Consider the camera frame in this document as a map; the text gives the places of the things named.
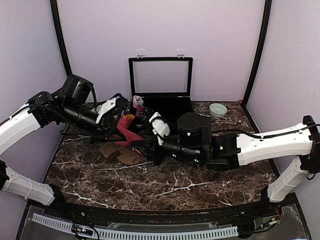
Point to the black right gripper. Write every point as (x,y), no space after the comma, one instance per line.
(149,144)

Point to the pink white rolled sock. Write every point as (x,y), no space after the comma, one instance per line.
(137,101)

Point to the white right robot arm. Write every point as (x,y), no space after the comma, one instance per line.
(301,142)

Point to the green bowl at right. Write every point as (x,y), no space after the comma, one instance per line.
(218,110)

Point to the black compartment storage box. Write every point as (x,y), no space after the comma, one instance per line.
(164,83)

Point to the brown sock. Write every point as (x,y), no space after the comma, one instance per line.
(126,156)

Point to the black corner post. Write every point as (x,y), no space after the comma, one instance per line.
(259,51)
(60,36)

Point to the black right corner post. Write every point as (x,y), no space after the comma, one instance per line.
(259,51)

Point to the white perforated front rail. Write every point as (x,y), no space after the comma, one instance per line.
(85,232)

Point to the black left corner post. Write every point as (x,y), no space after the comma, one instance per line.
(60,36)

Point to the magenta striped sock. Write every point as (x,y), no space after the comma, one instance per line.
(123,127)

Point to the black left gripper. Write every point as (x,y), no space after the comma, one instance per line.
(105,127)

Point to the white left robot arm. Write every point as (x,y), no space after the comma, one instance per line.
(38,112)

